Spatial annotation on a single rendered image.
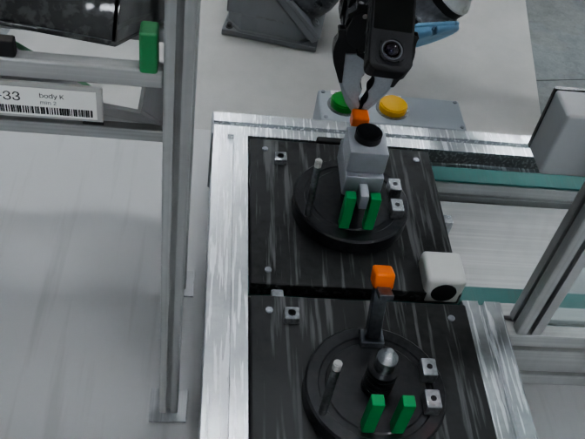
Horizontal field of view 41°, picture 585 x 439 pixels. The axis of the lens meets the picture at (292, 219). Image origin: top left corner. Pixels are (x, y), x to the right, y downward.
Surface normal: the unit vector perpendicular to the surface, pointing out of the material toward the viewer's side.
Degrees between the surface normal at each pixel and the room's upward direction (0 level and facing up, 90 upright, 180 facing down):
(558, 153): 90
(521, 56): 0
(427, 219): 0
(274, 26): 90
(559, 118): 90
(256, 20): 90
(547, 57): 0
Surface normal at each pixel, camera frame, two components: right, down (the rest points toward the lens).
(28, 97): 0.04, 0.73
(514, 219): 0.13, -0.68
